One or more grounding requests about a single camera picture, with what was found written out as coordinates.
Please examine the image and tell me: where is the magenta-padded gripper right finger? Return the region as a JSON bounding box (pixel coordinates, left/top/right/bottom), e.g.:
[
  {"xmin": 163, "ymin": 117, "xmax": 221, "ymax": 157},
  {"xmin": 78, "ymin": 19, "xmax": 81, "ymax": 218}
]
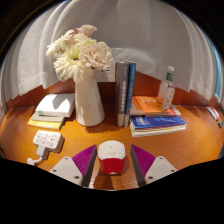
[{"xmin": 130, "ymin": 143, "xmax": 179, "ymax": 188}]

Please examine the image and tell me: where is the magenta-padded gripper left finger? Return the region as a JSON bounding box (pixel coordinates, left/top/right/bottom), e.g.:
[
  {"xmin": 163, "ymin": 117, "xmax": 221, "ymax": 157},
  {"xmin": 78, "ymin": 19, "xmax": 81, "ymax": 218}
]
[{"xmin": 49, "ymin": 143, "xmax": 98, "ymax": 188}]

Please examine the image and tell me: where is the red and white charger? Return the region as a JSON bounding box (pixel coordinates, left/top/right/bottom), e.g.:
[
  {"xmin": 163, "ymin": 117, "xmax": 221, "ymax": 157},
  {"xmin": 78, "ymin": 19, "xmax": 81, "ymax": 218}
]
[{"xmin": 97, "ymin": 140, "xmax": 127, "ymax": 176}]

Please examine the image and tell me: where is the white power strip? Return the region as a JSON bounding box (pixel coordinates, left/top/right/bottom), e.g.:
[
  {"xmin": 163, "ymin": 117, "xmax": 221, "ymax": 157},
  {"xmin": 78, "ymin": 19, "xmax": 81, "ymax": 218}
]
[{"xmin": 32, "ymin": 129, "xmax": 65, "ymax": 159}]

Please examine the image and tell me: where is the blue flat book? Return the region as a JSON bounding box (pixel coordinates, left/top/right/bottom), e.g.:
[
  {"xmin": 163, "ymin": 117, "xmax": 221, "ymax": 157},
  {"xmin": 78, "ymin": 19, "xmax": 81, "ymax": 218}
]
[{"xmin": 129, "ymin": 114, "xmax": 187, "ymax": 138}]

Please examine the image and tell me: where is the thin yellow book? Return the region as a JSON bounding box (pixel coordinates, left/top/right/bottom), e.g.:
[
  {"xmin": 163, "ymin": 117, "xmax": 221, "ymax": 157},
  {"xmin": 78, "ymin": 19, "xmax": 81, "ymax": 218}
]
[{"xmin": 27, "ymin": 118, "xmax": 64, "ymax": 131}]

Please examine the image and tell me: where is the thin cream book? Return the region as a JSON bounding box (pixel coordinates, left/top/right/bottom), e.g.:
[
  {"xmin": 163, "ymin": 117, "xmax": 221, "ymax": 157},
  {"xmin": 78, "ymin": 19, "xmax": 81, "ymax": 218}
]
[{"xmin": 30, "ymin": 111, "xmax": 66, "ymax": 123}]

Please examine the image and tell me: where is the orange flat book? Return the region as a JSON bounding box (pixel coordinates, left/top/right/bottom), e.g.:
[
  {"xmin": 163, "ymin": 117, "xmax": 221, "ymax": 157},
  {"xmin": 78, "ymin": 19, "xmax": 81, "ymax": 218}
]
[{"xmin": 129, "ymin": 95, "xmax": 182, "ymax": 118}]

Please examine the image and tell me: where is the thick white book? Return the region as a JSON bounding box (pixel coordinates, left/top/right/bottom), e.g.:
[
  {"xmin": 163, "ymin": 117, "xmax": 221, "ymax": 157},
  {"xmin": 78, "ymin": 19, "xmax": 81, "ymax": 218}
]
[{"xmin": 35, "ymin": 93, "xmax": 76, "ymax": 118}]

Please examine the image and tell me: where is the white ceramic vase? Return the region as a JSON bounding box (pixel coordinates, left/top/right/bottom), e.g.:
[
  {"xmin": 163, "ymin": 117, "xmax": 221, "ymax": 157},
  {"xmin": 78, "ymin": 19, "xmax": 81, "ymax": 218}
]
[{"xmin": 73, "ymin": 68, "xmax": 106, "ymax": 128}]

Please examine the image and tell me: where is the red flat book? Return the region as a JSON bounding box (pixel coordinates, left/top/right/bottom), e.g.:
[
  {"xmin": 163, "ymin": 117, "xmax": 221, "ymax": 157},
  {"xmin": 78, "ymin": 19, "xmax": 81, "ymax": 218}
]
[{"xmin": 205, "ymin": 105, "xmax": 224, "ymax": 129}]

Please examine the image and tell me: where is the clear plastic bottle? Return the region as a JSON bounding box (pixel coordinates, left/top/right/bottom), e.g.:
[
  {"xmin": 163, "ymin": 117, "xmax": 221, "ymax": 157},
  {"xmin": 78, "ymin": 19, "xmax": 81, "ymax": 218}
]
[{"xmin": 156, "ymin": 65, "xmax": 177, "ymax": 112}]

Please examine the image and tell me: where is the blue upright book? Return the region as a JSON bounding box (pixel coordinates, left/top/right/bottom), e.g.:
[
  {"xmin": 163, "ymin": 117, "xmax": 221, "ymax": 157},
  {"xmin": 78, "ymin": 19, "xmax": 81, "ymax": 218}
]
[{"xmin": 123, "ymin": 61, "xmax": 137, "ymax": 128}]

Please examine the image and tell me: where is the white flower bouquet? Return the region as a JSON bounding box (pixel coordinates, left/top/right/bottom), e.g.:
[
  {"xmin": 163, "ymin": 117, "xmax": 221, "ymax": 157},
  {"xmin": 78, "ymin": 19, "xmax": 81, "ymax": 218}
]
[{"xmin": 45, "ymin": 24, "xmax": 114, "ymax": 84}]

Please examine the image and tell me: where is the white curtain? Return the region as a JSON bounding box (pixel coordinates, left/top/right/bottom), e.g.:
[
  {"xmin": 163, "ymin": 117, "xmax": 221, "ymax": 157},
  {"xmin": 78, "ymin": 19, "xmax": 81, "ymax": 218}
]
[{"xmin": 0, "ymin": 0, "xmax": 223, "ymax": 108}]

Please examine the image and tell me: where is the white power strip cable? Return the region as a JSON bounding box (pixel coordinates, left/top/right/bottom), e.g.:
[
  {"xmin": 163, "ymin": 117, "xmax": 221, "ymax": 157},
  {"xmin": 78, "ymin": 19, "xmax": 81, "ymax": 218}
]
[{"xmin": 26, "ymin": 154, "xmax": 46, "ymax": 167}]

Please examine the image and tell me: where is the white wall outlet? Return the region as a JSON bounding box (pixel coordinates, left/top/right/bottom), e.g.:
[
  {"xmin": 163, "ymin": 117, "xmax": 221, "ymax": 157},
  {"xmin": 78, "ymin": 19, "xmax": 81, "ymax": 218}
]
[{"xmin": 94, "ymin": 62, "xmax": 117, "ymax": 83}]

